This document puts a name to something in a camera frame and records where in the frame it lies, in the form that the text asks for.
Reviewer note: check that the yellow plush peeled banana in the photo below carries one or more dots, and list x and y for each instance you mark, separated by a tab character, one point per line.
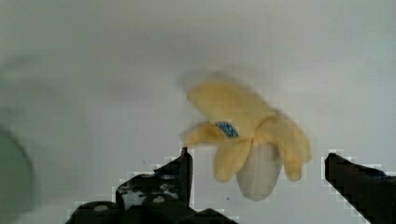
254	141

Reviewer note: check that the green mug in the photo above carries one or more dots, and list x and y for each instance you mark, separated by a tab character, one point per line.
16	179

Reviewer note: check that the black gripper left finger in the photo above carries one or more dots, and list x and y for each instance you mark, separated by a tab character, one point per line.
173	179

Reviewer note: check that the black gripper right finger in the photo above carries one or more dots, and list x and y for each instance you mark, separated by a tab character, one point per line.
370	191

